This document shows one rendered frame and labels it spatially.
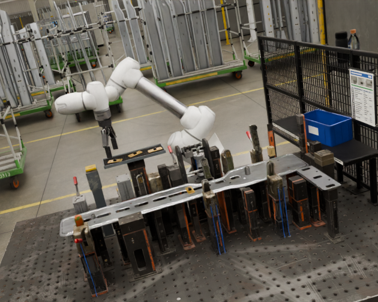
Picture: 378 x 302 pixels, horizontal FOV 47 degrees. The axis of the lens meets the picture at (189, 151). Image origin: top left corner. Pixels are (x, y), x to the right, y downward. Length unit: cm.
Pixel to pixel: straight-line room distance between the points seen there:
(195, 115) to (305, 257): 121
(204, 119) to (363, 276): 142
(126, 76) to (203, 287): 148
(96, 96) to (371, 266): 161
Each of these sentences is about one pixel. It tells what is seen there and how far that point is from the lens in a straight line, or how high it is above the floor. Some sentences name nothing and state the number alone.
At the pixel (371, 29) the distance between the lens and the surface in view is 436.
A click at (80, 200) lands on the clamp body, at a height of 106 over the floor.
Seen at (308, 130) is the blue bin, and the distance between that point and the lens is 275.
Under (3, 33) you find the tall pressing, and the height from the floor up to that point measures 180.
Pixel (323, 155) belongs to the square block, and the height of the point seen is 106.
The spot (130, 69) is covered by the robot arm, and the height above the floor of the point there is 159.
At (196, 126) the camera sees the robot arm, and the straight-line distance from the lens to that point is 295.
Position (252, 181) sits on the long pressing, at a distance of 239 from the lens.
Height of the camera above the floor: 204
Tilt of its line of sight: 21 degrees down
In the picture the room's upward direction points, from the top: 11 degrees counter-clockwise
